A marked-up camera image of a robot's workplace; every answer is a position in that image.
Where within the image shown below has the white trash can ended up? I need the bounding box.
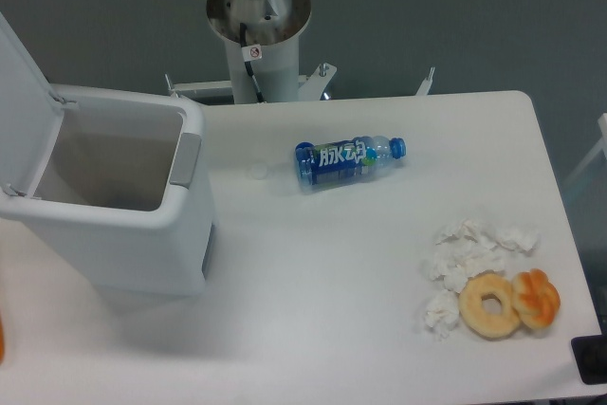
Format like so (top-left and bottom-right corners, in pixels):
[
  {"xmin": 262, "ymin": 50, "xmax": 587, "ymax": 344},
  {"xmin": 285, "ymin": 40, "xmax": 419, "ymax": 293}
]
[{"xmin": 1, "ymin": 22, "xmax": 215, "ymax": 296}]

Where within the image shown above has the blue plastic drink bottle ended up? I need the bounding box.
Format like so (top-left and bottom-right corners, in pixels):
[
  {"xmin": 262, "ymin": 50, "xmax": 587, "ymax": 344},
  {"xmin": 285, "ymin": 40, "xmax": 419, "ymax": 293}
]
[{"xmin": 294, "ymin": 136, "xmax": 407, "ymax": 189}]

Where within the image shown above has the large crumpled white tissue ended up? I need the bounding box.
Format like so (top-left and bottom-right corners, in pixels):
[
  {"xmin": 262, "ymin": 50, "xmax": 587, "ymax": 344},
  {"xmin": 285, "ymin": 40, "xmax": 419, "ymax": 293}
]
[{"xmin": 426, "ymin": 218, "xmax": 541, "ymax": 293}]

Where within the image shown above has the small crumpled white tissue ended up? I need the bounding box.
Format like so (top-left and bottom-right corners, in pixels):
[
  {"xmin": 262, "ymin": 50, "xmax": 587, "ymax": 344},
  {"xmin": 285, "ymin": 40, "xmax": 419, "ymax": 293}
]
[{"xmin": 423, "ymin": 289, "xmax": 460, "ymax": 341}]

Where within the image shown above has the orange twisted bread bun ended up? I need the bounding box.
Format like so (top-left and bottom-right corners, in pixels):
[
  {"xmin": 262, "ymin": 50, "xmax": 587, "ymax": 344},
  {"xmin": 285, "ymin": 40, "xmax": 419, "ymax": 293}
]
[{"xmin": 511, "ymin": 268, "xmax": 561, "ymax": 330}]

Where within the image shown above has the orange object at edge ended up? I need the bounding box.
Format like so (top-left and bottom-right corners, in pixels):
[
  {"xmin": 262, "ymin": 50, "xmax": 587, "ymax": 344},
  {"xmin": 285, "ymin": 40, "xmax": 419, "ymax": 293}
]
[{"xmin": 0, "ymin": 317, "xmax": 6, "ymax": 364}]

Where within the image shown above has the black device at corner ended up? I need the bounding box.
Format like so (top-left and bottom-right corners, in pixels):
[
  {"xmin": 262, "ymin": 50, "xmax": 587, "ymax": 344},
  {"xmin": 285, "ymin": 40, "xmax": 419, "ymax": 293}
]
[{"xmin": 571, "ymin": 335, "xmax": 606, "ymax": 385}]

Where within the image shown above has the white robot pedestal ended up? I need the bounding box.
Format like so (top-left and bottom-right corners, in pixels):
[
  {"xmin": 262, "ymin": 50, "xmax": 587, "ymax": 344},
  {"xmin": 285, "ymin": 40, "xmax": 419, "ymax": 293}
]
[{"xmin": 164, "ymin": 0, "xmax": 436, "ymax": 105}]

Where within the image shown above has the black cable on pedestal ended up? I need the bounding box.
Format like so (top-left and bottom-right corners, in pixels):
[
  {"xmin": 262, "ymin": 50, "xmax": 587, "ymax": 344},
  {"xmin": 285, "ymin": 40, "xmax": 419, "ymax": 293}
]
[{"xmin": 238, "ymin": 22, "xmax": 266, "ymax": 104}]

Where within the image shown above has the plain ring donut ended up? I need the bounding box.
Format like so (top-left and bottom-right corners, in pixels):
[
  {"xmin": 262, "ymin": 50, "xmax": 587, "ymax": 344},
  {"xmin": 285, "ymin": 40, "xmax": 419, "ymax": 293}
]
[{"xmin": 458, "ymin": 273, "xmax": 521, "ymax": 340}]

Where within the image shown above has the white frame at right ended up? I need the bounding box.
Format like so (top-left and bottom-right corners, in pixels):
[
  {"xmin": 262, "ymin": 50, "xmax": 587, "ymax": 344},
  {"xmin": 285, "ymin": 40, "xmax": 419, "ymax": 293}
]
[{"xmin": 561, "ymin": 113, "xmax": 606, "ymax": 205}]

